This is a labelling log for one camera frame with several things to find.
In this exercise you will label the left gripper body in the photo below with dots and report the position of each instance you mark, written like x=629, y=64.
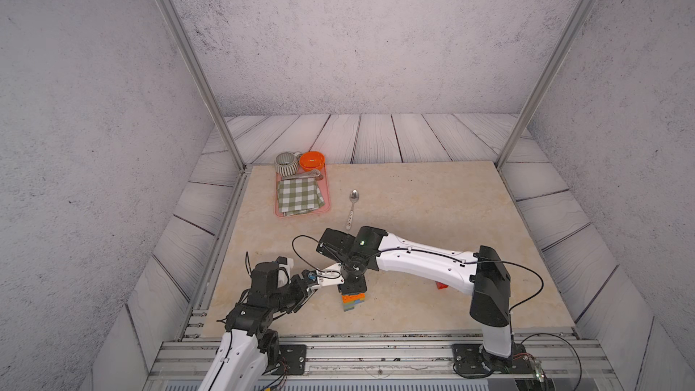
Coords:
x=287, y=297

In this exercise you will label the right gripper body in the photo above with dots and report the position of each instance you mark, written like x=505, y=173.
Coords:
x=352, y=281

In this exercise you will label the orange lego brick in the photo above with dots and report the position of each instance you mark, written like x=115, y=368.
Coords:
x=353, y=299

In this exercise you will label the blue long lego brick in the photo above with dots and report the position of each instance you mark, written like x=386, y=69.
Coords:
x=353, y=304

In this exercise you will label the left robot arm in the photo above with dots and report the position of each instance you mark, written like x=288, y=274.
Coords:
x=249, y=348

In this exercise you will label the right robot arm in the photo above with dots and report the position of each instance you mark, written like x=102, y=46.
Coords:
x=482, y=275

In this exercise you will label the metal spoon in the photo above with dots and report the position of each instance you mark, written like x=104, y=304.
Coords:
x=353, y=198

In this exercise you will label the green checkered cloth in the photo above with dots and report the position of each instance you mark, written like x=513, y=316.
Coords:
x=299, y=197

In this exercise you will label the pink tray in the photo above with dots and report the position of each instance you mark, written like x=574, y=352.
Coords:
x=324, y=188

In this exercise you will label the metal utensil on tray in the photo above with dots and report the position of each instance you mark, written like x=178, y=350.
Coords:
x=312, y=174

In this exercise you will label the striped grey mug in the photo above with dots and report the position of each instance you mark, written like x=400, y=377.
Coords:
x=287, y=163

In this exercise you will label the orange bowl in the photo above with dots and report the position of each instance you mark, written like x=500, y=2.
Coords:
x=312, y=160

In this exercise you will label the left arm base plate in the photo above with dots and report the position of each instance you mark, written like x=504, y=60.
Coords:
x=286, y=359

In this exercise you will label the aluminium front rail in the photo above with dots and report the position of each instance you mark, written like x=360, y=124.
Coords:
x=399, y=356

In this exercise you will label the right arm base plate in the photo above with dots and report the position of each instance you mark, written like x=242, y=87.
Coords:
x=472, y=361

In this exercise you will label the left aluminium frame post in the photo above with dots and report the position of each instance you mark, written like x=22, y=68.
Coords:
x=185, y=47

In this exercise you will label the aluminium frame post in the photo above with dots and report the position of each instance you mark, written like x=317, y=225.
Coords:
x=557, y=57
x=185, y=47

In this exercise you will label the right aluminium frame post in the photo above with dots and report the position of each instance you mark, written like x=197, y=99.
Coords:
x=557, y=57

